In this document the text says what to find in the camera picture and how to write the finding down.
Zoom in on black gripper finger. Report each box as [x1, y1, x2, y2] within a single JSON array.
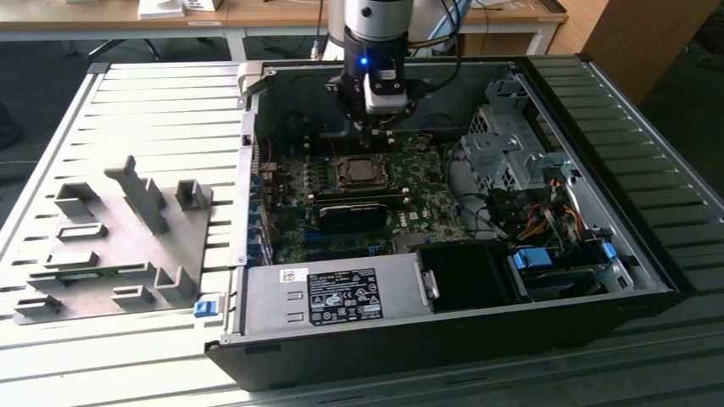
[[372, 80, 435, 150], [326, 78, 375, 150]]

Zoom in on silver CPU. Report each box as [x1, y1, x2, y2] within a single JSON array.
[[346, 157, 387, 181]]

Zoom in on metal socket cover frame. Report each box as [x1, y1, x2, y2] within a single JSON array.
[[338, 154, 392, 188]]

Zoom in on CPU socket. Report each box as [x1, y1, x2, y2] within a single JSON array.
[[332, 153, 396, 191]]

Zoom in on pale blue teach pendant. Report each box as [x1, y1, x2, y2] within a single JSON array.
[[430, 0, 472, 48]]

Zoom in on metal drive cage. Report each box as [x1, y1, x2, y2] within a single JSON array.
[[458, 63, 572, 192]]

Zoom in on green motherboard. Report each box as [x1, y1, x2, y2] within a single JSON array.
[[251, 133, 482, 264]]

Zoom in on black graphics card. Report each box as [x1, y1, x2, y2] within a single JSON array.
[[314, 201, 392, 232]]

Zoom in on large white box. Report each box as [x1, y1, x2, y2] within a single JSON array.
[[139, 0, 188, 20]]

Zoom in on wooden cabinet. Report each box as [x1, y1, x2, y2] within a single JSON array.
[[548, 0, 720, 107]]

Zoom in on black chair base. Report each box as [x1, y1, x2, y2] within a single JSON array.
[[64, 37, 163, 60]]

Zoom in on black plastic shroud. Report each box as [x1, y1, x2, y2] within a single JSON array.
[[418, 243, 531, 313]]

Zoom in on hard disk in blue carrier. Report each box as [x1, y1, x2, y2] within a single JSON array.
[[508, 248, 604, 300]]

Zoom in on grey parts rack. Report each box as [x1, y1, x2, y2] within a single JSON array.
[[11, 154, 216, 327]]

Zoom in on black rating label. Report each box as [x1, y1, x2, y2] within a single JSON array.
[[307, 266, 384, 326]]

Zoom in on wooden desk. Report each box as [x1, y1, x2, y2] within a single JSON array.
[[0, 0, 571, 56]]

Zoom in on grey power supply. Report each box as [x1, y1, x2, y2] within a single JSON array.
[[240, 254, 440, 336]]

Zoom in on black PC case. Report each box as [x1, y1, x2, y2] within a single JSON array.
[[203, 53, 695, 393]]

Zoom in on green RAM stick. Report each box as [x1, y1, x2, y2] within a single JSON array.
[[56, 269, 135, 282]]

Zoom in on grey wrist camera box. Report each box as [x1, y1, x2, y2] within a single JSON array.
[[364, 70, 410, 115]]

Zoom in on coloured power wire bundle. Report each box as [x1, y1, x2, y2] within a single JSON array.
[[526, 180, 584, 243]]

